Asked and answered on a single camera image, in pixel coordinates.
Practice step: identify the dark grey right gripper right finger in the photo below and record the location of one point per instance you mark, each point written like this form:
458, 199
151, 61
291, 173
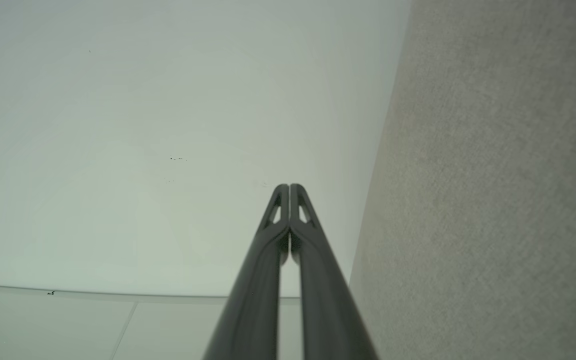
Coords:
328, 300

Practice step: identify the grey fabric sofa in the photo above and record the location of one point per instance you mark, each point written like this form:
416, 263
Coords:
493, 200

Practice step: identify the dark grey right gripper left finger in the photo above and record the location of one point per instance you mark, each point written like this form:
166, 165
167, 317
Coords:
253, 300

